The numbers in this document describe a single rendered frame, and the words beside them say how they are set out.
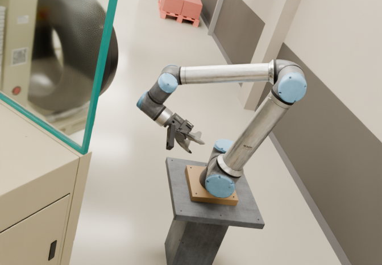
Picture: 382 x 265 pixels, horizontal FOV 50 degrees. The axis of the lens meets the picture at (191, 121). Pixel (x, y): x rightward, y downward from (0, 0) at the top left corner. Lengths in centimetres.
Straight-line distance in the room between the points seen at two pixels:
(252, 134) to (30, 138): 102
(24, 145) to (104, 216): 172
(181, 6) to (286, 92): 595
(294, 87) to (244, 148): 38
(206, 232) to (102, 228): 74
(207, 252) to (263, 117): 103
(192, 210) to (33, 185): 121
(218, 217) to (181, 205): 21
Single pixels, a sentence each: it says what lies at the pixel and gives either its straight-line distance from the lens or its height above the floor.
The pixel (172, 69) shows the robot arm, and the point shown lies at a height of 125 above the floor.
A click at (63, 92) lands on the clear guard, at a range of 117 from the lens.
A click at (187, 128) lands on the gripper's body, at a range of 193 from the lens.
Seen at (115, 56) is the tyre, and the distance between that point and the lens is 194.
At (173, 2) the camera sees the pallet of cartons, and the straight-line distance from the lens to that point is 755.
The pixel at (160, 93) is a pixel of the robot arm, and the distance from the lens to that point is 184.
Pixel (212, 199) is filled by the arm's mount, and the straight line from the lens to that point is 223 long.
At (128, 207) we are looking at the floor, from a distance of 296.
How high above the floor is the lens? 196
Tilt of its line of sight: 28 degrees down
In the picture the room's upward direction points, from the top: 18 degrees clockwise
